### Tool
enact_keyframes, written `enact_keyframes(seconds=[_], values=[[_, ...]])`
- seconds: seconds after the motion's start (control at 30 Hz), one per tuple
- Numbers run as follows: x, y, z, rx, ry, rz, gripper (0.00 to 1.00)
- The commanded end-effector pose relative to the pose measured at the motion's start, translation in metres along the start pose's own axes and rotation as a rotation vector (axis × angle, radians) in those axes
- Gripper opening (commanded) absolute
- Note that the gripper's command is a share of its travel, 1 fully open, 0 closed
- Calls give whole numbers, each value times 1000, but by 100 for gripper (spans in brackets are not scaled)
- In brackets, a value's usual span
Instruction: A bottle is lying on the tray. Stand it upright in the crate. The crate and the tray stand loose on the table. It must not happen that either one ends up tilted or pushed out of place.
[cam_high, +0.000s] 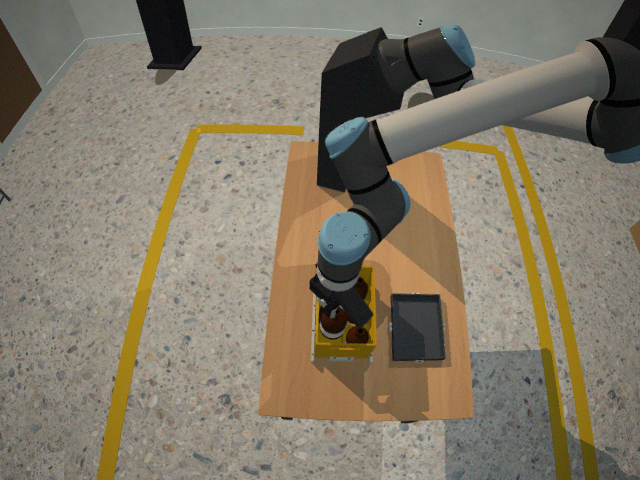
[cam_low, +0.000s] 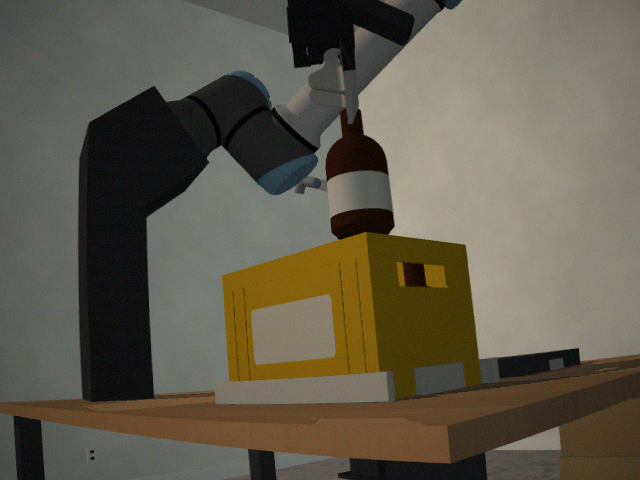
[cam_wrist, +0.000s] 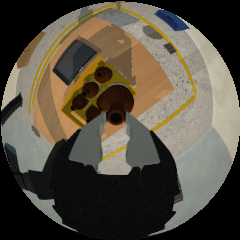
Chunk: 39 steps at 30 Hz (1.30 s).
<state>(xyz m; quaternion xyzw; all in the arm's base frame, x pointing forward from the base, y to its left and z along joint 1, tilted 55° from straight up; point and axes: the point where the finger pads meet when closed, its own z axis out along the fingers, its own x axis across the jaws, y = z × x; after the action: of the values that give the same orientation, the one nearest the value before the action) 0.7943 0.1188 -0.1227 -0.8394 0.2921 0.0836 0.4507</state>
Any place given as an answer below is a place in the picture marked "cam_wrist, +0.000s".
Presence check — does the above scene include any yellow box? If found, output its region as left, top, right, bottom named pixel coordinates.
left=60, top=56, right=139, bottom=128

